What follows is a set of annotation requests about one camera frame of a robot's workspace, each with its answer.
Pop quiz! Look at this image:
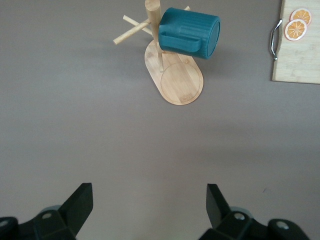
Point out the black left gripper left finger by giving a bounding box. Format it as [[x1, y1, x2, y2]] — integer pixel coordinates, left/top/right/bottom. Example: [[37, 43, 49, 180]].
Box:
[[0, 182, 94, 240]]

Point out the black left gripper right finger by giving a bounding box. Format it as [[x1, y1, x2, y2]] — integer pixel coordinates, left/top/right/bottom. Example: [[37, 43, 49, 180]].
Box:
[[199, 183, 310, 240]]

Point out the teal ribbed mug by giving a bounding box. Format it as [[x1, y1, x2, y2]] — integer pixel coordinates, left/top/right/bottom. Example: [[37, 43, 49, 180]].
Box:
[[157, 6, 222, 61]]

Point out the wooden mug tree rack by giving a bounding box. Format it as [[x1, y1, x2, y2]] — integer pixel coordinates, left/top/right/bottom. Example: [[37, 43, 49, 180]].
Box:
[[112, 0, 205, 106]]

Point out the bamboo cutting board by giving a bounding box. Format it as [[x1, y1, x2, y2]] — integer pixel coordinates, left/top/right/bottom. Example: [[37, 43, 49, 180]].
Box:
[[271, 0, 320, 85]]

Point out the orange slice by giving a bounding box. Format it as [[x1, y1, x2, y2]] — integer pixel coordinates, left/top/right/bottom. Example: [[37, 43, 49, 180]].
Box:
[[289, 7, 313, 27], [284, 19, 309, 42]]

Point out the metal cutting board handle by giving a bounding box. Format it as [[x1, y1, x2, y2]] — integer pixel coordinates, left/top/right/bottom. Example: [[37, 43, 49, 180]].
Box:
[[269, 19, 283, 61]]

